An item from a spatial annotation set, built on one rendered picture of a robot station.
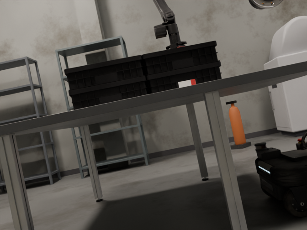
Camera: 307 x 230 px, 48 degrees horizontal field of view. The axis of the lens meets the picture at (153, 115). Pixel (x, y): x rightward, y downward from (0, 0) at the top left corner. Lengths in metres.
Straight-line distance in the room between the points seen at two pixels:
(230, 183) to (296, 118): 3.25
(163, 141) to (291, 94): 1.98
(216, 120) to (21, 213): 0.93
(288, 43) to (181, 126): 1.93
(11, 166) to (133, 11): 4.29
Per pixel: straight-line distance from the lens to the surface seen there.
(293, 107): 4.70
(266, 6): 1.93
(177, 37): 1.88
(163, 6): 2.03
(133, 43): 5.49
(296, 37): 4.86
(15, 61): 5.16
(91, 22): 5.35
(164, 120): 5.35
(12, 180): 1.65
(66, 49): 4.91
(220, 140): 1.49
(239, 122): 4.54
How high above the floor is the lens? 0.60
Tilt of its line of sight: 1 degrees up
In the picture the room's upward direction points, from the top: 12 degrees counter-clockwise
